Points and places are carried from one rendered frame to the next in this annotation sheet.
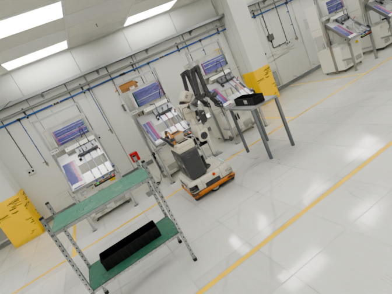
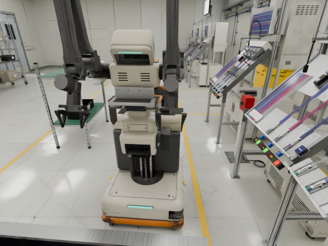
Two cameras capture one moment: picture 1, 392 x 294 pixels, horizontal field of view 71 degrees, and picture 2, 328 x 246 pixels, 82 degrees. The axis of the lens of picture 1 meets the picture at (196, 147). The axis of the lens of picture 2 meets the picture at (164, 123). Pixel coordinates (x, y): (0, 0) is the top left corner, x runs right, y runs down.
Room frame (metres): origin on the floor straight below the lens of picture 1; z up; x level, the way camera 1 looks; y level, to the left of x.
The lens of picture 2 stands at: (4.33, -1.13, 1.35)
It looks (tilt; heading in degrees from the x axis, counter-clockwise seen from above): 24 degrees down; 109
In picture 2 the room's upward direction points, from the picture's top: straight up
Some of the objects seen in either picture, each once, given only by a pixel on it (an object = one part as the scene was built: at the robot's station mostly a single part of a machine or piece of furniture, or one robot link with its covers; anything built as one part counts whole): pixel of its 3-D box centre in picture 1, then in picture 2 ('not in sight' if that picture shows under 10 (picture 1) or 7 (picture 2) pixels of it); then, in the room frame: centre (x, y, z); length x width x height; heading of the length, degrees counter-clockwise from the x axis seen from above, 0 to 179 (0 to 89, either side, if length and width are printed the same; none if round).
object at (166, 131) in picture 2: (198, 138); (150, 143); (3.87, -0.09, 0.68); 0.28 x 0.27 x 0.25; 14
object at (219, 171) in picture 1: (205, 175); (148, 184); (3.77, 0.06, 0.16); 0.67 x 0.64 x 0.25; 104
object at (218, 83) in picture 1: (229, 104); not in sight; (5.52, -0.97, 0.65); 1.01 x 0.73 x 1.29; 19
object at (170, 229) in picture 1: (123, 232); (79, 98); (2.35, 0.94, 0.55); 0.91 x 0.46 x 1.10; 109
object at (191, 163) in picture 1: (187, 153); (148, 137); (3.75, 0.15, 0.59); 0.55 x 0.34 x 0.83; 14
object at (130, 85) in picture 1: (132, 83); not in sight; (5.38, 0.58, 1.82); 0.68 x 0.30 x 0.20; 109
